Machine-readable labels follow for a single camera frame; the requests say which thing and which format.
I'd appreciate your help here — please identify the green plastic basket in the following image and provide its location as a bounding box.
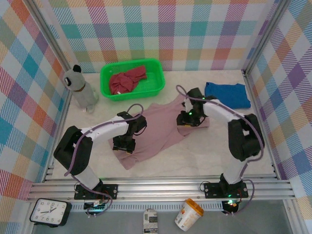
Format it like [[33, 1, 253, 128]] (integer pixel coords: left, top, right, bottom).
[[99, 58, 166, 102]]

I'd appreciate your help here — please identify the red tank top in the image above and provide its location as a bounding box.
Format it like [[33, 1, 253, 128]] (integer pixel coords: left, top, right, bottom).
[[108, 65, 148, 95]]

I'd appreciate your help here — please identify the aluminium side rail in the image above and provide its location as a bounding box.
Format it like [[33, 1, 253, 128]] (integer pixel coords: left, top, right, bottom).
[[242, 70, 281, 181], [42, 70, 75, 183]]

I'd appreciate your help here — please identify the aluminium cross rail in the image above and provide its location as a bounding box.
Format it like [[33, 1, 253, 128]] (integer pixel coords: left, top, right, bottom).
[[26, 175, 297, 203]]

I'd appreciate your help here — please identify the blue tank top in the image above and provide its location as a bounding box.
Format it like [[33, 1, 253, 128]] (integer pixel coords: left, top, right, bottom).
[[204, 81, 252, 110]]

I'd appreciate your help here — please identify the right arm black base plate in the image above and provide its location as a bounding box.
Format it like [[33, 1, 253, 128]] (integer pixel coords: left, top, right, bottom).
[[203, 181, 250, 199]]

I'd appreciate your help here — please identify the pink tank top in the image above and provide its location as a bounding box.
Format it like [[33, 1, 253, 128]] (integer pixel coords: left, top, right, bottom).
[[114, 94, 211, 171]]

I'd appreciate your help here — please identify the aluminium corner post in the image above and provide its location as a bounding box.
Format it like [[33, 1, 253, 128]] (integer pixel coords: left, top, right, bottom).
[[243, 0, 293, 75], [25, 0, 74, 74]]

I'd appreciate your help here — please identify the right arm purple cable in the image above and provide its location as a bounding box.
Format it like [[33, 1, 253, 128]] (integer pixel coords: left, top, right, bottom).
[[175, 84, 265, 216]]

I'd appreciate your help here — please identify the grey plush animal toy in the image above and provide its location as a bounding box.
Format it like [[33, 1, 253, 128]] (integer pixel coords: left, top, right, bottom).
[[62, 64, 99, 113]]

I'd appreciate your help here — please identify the white cup with orange lid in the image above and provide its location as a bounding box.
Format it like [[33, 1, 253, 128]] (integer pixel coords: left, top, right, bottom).
[[174, 198, 204, 232]]

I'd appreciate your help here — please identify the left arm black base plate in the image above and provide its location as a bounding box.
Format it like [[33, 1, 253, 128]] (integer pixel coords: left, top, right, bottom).
[[74, 183, 119, 201]]

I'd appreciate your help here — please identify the black alarm clock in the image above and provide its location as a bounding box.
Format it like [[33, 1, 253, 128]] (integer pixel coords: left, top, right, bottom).
[[29, 197, 73, 227]]

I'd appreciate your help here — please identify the slotted grey cable duct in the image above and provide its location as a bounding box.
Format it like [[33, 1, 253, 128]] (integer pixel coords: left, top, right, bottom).
[[69, 201, 226, 212]]

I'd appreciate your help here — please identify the black and white carton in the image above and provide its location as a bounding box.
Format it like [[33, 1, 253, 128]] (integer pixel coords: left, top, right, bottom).
[[142, 209, 159, 234]]

